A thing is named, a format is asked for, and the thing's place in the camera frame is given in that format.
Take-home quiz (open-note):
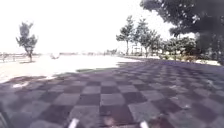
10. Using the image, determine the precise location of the row of trees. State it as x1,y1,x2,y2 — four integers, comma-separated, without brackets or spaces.
115,14,201,63

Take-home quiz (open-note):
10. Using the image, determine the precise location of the railing fence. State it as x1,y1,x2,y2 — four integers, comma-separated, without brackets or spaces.
0,52,31,64

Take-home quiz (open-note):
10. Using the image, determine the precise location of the large dark tree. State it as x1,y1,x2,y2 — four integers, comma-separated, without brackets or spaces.
139,0,224,66

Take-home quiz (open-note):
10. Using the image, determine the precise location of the small lone tree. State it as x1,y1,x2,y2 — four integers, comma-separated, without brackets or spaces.
15,21,39,63

